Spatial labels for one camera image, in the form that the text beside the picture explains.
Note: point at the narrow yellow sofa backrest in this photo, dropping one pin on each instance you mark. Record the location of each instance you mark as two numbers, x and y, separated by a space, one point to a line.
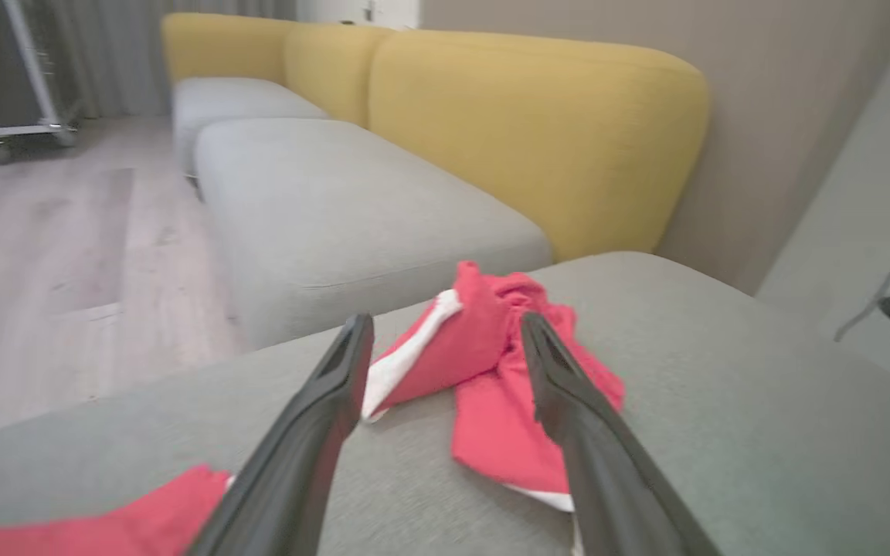
329 69

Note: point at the long grey sofa seat cushion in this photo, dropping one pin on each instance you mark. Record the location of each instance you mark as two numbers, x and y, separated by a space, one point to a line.
352 216

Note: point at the yellow sofa end backrest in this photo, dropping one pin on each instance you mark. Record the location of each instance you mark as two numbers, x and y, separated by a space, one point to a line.
221 46

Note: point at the small grey sofa seat cushion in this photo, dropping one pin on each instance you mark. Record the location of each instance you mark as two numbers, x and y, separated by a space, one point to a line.
229 100

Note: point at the red basketball jersey black lettering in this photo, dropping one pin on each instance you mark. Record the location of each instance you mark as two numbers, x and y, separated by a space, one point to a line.
105 529

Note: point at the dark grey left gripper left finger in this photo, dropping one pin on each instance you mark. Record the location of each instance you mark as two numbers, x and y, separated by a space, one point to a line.
290 463

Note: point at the white door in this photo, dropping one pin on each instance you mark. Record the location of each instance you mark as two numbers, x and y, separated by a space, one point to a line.
337 9

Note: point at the red shorts with white trim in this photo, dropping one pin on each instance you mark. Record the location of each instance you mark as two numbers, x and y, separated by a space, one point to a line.
484 340

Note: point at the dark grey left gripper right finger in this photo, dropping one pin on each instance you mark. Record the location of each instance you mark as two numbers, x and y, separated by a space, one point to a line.
607 479

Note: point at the grey curtain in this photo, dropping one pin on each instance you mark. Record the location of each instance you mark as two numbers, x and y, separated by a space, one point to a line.
120 54

